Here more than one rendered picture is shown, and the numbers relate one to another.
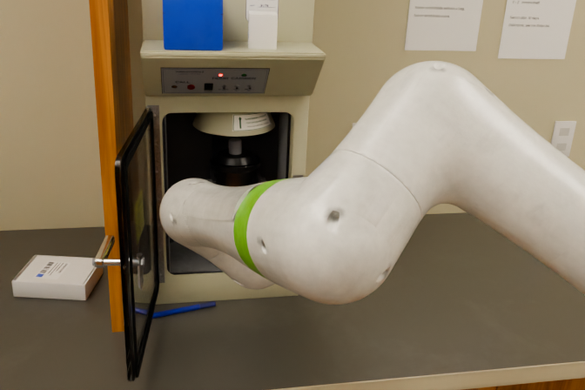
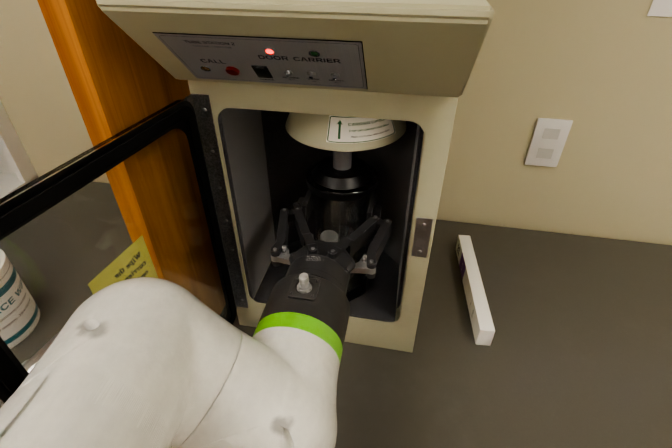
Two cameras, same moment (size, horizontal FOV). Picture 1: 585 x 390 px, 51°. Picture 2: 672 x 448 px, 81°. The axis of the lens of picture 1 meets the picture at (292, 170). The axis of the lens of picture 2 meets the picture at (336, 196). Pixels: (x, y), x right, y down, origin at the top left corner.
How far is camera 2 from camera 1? 79 cm
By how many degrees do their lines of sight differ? 24
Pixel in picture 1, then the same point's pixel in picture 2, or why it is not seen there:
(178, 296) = not seen: hidden behind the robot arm
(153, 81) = (165, 57)
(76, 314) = not seen: hidden behind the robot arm
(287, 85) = (409, 78)
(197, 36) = not seen: outside the picture
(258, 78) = (347, 62)
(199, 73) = (229, 46)
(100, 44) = not seen: outside the picture
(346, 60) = (546, 30)
